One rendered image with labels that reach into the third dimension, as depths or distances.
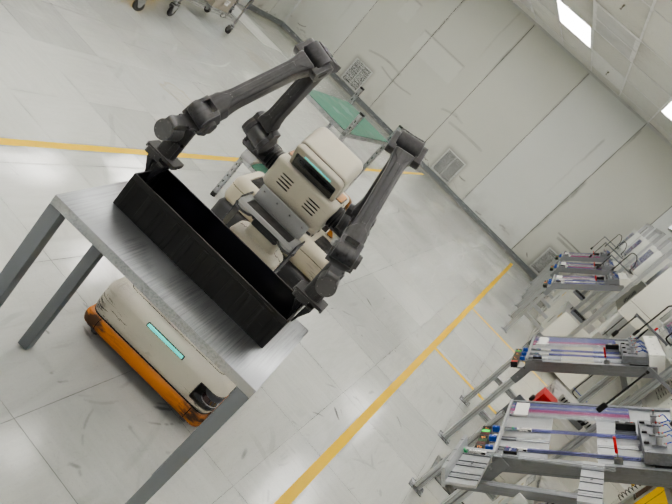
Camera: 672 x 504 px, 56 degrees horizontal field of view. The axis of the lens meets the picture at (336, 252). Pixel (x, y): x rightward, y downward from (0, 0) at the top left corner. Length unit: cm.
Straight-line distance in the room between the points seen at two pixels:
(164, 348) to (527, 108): 950
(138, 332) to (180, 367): 21
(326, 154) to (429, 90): 957
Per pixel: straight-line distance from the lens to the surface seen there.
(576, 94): 1134
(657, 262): 716
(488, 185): 1135
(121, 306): 254
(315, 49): 190
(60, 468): 227
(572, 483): 426
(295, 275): 257
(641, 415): 322
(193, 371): 249
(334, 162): 213
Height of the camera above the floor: 167
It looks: 19 degrees down
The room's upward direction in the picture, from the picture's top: 43 degrees clockwise
